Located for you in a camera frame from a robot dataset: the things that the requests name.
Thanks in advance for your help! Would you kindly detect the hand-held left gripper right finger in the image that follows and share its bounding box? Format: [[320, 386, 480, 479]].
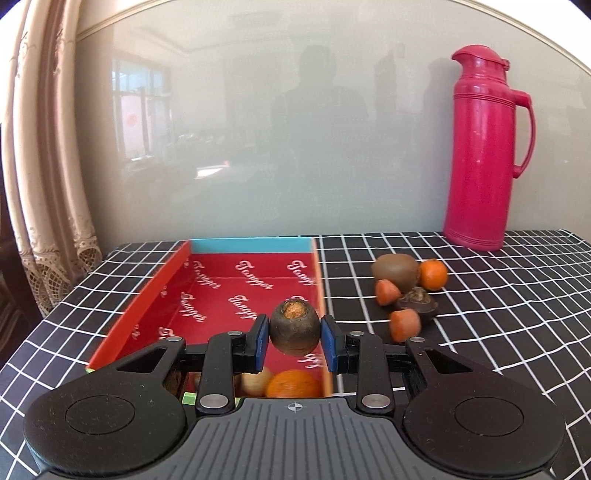
[[322, 315, 504, 414]]

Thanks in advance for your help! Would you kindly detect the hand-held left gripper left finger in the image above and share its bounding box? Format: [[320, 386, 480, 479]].
[[88, 315, 269, 414]]

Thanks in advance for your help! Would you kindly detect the dark water chestnut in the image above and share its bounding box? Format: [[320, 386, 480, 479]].
[[269, 299, 321, 357], [394, 287, 437, 319]]

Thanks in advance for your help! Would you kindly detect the beige potato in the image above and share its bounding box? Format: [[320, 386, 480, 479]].
[[240, 367, 273, 398]]

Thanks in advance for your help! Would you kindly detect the colourful cardboard box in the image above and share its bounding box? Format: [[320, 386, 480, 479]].
[[85, 237, 334, 407]]

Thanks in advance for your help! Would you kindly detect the orange carrot piece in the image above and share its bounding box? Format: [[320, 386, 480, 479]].
[[389, 308, 421, 343], [375, 279, 402, 306]]

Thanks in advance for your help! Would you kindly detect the brown kiwi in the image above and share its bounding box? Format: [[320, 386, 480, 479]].
[[372, 254, 422, 295]]

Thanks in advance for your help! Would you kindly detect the mandarin orange with green stem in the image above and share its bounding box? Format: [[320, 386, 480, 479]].
[[418, 259, 450, 291]]

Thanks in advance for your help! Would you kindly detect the black checked tablecloth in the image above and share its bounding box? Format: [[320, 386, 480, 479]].
[[0, 229, 591, 480]]

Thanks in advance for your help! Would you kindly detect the red plastic thermos jug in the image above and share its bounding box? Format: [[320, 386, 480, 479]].
[[443, 45, 536, 252]]

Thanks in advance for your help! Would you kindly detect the beige lace curtain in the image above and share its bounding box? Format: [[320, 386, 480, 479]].
[[0, 0, 103, 319]]

